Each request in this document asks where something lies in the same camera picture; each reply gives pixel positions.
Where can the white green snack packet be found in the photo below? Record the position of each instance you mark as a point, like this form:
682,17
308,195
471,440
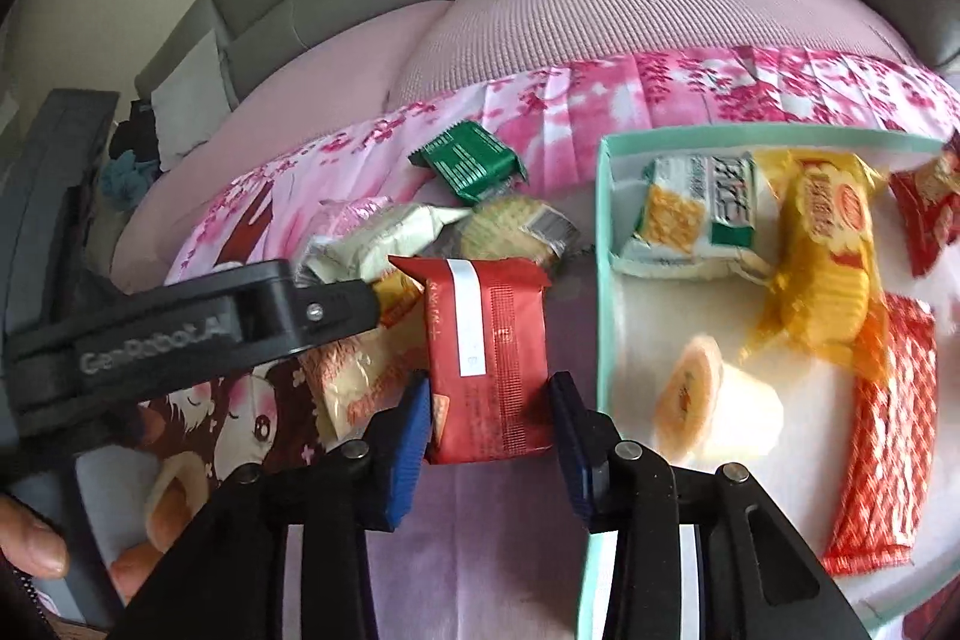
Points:
390,231

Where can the teal box tray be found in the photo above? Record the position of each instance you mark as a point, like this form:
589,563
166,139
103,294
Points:
795,482

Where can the clear cream cake packet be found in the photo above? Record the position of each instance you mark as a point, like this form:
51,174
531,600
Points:
352,385

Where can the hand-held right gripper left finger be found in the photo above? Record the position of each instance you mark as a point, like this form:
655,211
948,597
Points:
405,452

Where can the red patterned wafer packet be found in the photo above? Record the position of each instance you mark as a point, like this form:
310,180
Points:
885,445

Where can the clear cookie packet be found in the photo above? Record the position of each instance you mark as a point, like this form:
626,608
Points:
510,224

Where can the white cracker packet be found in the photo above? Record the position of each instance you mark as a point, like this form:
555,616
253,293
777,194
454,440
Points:
690,212

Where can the small red snack packet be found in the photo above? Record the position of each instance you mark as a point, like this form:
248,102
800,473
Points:
930,205

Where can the dark clothes pile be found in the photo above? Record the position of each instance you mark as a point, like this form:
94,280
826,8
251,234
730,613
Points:
131,138

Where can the person's left hand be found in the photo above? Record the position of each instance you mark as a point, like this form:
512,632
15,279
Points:
34,539

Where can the printed pink blanket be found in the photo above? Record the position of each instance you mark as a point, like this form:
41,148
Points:
600,93

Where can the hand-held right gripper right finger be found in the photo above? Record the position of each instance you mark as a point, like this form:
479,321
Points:
574,452

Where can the light grey pillow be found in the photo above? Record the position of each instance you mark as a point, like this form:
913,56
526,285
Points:
187,100

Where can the red packet with white stripe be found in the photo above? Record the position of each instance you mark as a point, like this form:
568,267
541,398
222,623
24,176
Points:
487,355

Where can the jelly cup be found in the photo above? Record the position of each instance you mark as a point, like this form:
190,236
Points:
720,407

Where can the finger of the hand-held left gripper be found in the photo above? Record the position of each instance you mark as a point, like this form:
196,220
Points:
337,308

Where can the yellow cake packet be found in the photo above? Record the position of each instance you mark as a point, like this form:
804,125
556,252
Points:
817,265

